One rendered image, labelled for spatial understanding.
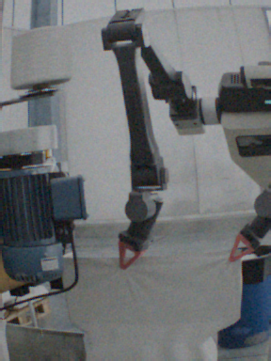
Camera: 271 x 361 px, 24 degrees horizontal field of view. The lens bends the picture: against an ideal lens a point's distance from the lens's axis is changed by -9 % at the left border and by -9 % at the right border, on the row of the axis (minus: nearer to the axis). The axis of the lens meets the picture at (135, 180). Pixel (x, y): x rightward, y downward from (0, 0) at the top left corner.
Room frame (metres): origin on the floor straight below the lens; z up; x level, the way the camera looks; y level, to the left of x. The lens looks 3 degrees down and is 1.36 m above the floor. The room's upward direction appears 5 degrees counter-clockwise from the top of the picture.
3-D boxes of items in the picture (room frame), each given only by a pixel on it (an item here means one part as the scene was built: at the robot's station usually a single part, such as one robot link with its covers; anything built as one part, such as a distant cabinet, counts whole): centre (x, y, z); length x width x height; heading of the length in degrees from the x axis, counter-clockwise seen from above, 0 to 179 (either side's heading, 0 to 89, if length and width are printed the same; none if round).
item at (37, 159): (1.41, 0.25, 1.35); 0.12 x 0.12 x 0.04
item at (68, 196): (1.43, 0.14, 1.25); 0.10 x 0.08 x 0.12; 6
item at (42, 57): (1.56, 0.21, 1.61); 0.17 x 0.17 x 0.17
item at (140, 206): (1.62, -0.02, 1.24); 0.11 x 0.09 x 0.12; 160
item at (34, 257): (1.41, 0.25, 1.21); 0.15 x 0.15 x 0.25
